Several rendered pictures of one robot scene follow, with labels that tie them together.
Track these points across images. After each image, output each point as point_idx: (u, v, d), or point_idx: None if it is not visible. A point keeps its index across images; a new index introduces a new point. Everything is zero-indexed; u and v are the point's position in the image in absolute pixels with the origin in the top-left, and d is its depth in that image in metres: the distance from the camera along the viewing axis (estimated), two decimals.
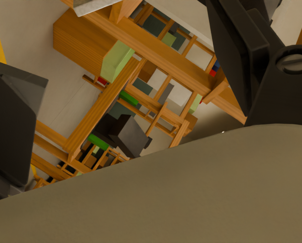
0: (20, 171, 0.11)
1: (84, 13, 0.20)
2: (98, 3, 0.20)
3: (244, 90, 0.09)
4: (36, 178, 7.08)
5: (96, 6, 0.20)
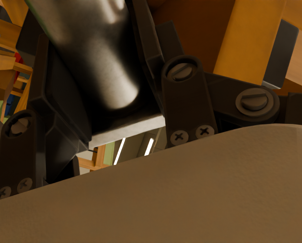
0: (86, 128, 0.11)
1: None
2: (107, 136, 0.12)
3: (153, 94, 0.10)
4: None
5: (103, 141, 0.12)
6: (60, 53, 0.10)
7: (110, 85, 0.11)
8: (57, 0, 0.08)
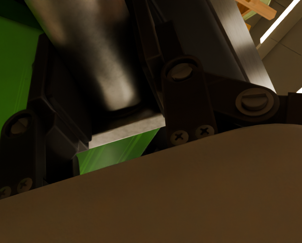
0: (86, 128, 0.11)
1: None
2: (107, 136, 0.12)
3: (153, 94, 0.10)
4: None
5: (102, 141, 0.12)
6: (60, 53, 0.10)
7: (110, 85, 0.11)
8: (57, 0, 0.08)
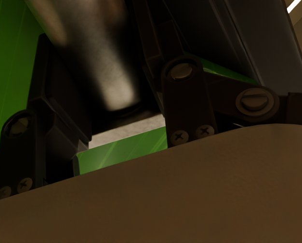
0: (86, 128, 0.11)
1: None
2: (107, 136, 0.12)
3: (153, 94, 0.10)
4: None
5: (103, 141, 0.12)
6: (60, 53, 0.10)
7: (110, 85, 0.11)
8: (57, 0, 0.08)
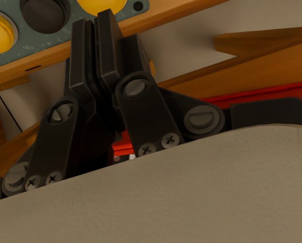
0: (120, 117, 0.11)
1: None
2: None
3: (115, 107, 0.10)
4: None
5: None
6: None
7: None
8: None
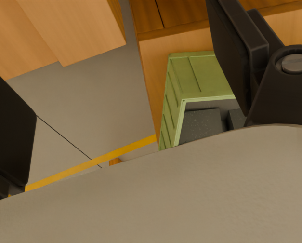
0: (21, 171, 0.11)
1: None
2: None
3: (244, 90, 0.09)
4: None
5: None
6: None
7: None
8: None
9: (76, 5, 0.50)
